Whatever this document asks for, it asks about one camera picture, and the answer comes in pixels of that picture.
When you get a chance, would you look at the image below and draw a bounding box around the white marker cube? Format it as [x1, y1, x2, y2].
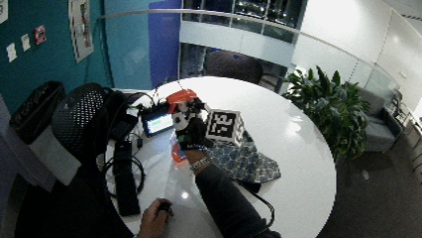
[203, 108, 246, 148]

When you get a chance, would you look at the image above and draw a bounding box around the small tablet screen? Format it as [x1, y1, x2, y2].
[139, 108, 175, 138]

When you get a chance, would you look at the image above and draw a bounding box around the long black power strip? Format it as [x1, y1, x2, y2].
[110, 140, 142, 217]

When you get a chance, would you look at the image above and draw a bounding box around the dark mesh chair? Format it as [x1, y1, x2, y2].
[203, 50, 264, 85]

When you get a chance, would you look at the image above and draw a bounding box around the clear orange plastic packet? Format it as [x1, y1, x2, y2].
[170, 139, 190, 165]

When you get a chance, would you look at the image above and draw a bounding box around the black bag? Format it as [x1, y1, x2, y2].
[93, 88, 140, 157]

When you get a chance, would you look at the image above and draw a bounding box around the black mesh office chair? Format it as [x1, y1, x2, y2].
[50, 82, 115, 167]

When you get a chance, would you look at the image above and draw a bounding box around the metal railing handrail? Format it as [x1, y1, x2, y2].
[95, 8, 399, 87]

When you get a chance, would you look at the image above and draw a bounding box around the green potted plant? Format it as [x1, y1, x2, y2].
[280, 64, 372, 163]

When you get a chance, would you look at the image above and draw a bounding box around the black waste bin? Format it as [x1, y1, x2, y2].
[7, 80, 67, 146]

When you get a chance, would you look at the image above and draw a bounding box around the grey armchair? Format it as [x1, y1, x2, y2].
[355, 86, 407, 154]

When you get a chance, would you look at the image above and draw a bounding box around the black coiled cable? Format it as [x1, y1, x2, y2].
[102, 154, 147, 199]

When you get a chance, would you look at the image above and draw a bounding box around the silver wrist bracelet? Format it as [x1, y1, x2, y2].
[188, 156, 212, 173]

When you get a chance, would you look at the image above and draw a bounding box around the black glove cable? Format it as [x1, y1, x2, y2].
[227, 175, 276, 232]

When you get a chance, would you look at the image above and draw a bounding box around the large wall poster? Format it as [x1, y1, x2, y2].
[67, 0, 95, 64]

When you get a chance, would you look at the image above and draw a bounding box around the red wall sign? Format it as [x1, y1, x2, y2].
[33, 24, 47, 46]

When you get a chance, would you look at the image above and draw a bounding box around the white wall note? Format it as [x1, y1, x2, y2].
[5, 43, 18, 63]
[19, 33, 33, 53]

